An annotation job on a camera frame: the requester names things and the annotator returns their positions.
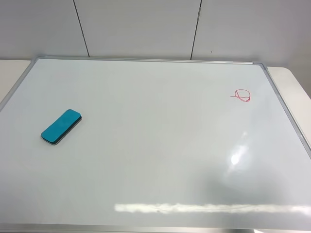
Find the teal whiteboard eraser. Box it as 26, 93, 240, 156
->
40, 109, 82, 145

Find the red marker scribble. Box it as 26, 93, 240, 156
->
231, 89, 251, 102

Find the white whiteboard with aluminium frame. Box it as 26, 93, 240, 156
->
0, 57, 311, 233

